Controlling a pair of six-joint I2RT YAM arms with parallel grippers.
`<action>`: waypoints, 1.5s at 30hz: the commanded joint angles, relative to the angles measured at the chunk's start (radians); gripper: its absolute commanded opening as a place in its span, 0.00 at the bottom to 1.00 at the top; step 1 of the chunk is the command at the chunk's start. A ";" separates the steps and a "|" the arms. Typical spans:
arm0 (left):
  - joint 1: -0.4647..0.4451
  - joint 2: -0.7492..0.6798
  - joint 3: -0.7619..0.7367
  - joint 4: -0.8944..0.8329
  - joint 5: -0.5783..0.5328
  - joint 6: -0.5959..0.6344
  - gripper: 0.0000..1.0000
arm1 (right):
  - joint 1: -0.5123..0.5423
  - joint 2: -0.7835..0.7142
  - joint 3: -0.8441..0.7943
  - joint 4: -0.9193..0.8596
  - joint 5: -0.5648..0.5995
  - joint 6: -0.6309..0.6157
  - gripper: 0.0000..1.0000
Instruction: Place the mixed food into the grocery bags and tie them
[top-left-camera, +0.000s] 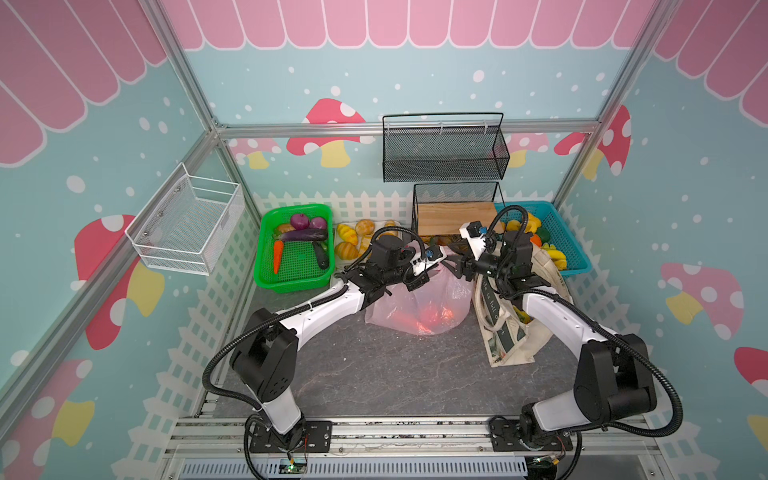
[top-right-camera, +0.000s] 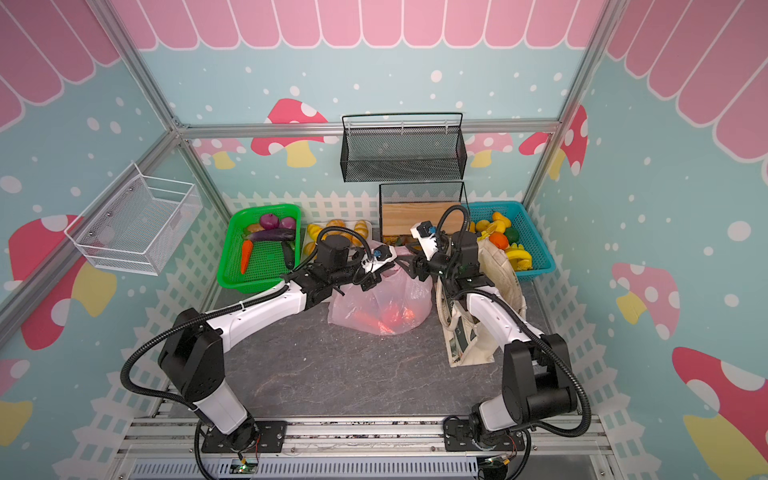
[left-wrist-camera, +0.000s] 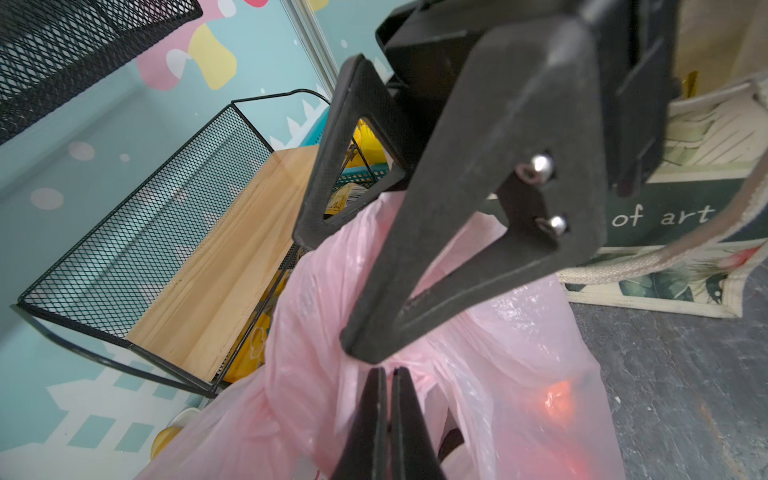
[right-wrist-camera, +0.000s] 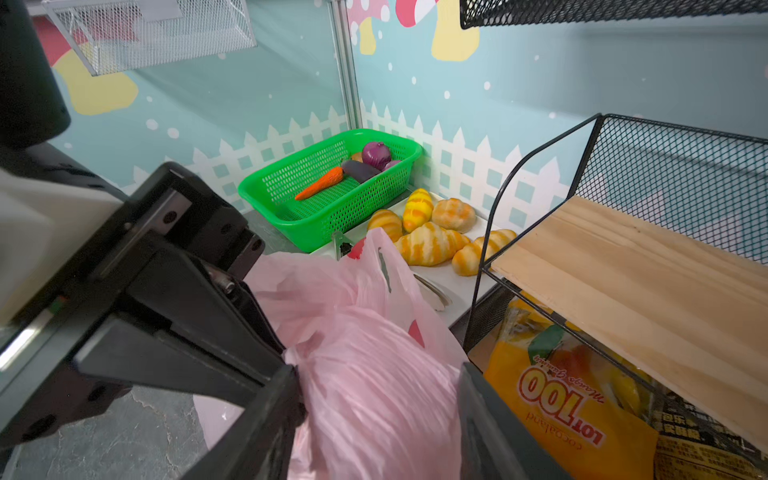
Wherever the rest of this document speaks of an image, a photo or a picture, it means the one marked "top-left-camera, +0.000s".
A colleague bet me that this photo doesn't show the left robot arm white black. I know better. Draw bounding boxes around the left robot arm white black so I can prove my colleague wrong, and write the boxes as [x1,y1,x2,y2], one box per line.
[202,226,447,449]

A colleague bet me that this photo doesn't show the green plastic basket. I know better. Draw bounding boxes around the green plastic basket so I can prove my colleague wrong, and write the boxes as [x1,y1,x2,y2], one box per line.
[253,204,335,293]

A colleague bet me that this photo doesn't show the purple eggplant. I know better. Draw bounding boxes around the purple eggplant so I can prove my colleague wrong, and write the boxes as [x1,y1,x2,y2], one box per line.
[276,228,328,242]

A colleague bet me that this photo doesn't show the teal plastic basket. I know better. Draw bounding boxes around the teal plastic basket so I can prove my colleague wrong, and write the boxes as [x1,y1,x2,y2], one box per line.
[514,200,592,278]

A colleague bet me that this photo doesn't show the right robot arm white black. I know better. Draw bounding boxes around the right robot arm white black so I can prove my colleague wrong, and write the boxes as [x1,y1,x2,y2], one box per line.
[448,221,684,449]

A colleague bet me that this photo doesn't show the pink plastic grocery bag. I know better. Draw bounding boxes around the pink plastic grocery bag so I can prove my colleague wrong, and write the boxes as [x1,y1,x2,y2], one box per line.
[365,266,475,336]

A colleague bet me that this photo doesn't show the canvas tote bag leaf print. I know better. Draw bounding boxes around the canvas tote bag leaf print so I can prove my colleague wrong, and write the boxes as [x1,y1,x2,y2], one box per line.
[472,275,553,368]

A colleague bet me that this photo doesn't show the bread roll front left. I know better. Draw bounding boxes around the bread roll front left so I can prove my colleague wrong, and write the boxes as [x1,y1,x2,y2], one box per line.
[334,242,360,261]

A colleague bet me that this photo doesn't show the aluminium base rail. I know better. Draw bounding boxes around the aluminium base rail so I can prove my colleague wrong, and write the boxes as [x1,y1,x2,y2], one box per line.
[156,416,673,479]

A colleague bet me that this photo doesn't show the round bread roll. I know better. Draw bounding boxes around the round bread roll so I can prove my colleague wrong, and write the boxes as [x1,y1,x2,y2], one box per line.
[355,219,376,237]

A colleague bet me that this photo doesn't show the black mesh wall basket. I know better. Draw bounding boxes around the black mesh wall basket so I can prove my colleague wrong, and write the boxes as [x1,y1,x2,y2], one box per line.
[382,112,511,183]

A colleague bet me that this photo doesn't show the striped bread roll left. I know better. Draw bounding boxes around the striped bread roll left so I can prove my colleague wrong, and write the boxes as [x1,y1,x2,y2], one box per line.
[337,224,358,246]

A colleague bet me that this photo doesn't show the yellow banana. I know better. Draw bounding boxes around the yellow banana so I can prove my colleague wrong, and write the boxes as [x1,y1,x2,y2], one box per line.
[542,243,568,271]

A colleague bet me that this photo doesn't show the purple onion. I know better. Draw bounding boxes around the purple onion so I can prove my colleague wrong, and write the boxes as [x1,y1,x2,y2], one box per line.
[290,213,311,230]
[309,216,328,231]

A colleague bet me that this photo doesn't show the black wire shelf rack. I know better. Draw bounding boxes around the black wire shelf rack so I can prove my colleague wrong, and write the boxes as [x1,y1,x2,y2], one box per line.
[411,182,506,237]

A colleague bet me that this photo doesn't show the white wire wall basket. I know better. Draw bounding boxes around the white wire wall basket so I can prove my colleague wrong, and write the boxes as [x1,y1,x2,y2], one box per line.
[125,164,245,276]

